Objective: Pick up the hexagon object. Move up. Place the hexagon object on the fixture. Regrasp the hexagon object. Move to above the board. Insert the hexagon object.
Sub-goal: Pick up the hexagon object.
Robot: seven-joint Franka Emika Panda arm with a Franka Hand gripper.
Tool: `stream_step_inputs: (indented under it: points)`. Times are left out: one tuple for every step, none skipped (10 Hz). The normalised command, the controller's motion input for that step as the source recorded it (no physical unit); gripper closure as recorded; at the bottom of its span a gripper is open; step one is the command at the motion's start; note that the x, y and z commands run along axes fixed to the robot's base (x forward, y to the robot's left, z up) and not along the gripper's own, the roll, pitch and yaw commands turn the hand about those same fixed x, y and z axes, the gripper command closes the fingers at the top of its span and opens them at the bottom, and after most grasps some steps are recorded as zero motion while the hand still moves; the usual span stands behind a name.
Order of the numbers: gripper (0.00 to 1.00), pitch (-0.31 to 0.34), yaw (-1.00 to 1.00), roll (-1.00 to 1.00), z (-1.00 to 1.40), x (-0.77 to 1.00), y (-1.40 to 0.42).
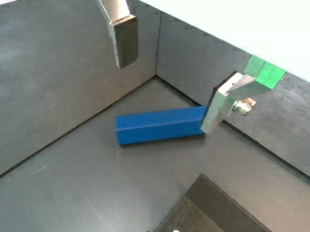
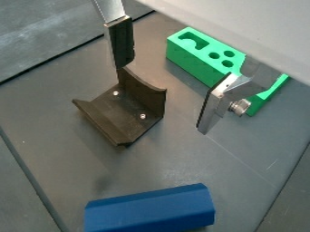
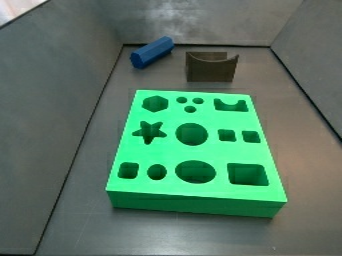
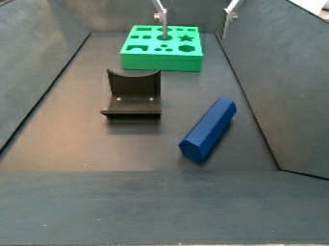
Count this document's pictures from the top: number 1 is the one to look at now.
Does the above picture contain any blue hexagonal prism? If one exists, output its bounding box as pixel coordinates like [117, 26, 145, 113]
[115, 106, 206, 145]

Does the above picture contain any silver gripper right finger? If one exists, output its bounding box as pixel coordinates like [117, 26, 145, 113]
[201, 72, 255, 134]

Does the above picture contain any green shape sorter block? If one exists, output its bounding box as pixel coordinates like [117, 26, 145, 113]
[245, 55, 286, 90]

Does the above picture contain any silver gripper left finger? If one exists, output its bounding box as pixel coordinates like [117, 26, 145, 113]
[96, 0, 138, 69]

